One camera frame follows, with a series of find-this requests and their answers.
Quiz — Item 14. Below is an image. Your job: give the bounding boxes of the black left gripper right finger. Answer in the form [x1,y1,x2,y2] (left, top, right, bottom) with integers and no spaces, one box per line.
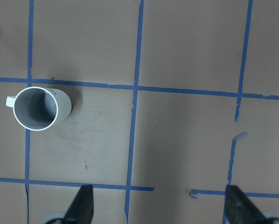
[225,185,266,224]

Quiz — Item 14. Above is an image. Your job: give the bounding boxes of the white ceramic mug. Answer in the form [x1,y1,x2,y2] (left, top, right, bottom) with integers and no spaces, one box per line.
[6,86,72,131]

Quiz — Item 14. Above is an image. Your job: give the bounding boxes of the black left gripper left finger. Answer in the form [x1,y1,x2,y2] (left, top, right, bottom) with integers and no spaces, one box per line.
[63,185,93,224]

